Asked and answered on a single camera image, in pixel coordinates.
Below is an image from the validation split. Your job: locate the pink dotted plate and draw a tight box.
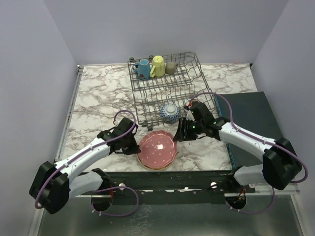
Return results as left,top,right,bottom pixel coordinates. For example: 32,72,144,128
137,130,178,168

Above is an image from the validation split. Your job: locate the tan plate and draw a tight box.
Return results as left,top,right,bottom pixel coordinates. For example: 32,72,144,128
140,161,174,171

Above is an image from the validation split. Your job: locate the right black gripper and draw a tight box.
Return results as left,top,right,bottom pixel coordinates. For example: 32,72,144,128
173,117,204,142

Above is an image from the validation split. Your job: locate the blue mug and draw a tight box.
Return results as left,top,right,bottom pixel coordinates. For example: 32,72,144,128
132,59,151,80

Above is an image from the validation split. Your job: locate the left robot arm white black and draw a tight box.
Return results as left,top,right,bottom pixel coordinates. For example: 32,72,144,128
29,118,140,214

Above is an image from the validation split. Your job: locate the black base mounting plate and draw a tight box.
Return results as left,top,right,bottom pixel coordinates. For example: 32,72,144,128
92,169,254,206

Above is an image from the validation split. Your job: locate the aluminium rail frame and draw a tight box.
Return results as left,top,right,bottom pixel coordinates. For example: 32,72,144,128
27,64,83,236

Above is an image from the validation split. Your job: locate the red blue patterned bowl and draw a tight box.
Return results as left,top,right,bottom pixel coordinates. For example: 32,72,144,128
160,103,181,124

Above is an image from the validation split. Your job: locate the small grey mug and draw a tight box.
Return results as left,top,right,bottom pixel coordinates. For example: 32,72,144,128
165,61,178,75

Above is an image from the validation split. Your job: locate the purple cable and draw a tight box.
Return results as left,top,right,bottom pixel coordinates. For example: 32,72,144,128
188,92,310,214
34,110,140,217

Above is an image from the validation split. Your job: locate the yellow cream mug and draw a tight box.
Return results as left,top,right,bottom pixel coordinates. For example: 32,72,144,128
150,56,165,78

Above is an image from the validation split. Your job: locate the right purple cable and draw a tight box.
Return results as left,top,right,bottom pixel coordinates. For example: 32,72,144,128
188,92,310,214

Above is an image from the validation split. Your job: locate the dark blue box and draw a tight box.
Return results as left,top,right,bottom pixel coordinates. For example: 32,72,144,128
223,92,283,169

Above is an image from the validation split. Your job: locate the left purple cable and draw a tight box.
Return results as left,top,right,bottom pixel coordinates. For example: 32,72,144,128
34,110,140,217

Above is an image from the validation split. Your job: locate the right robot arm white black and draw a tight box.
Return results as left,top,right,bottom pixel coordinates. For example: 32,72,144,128
173,102,302,193

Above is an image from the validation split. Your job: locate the grey wire dish rack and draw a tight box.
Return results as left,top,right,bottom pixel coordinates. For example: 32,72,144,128
127,52,216,131

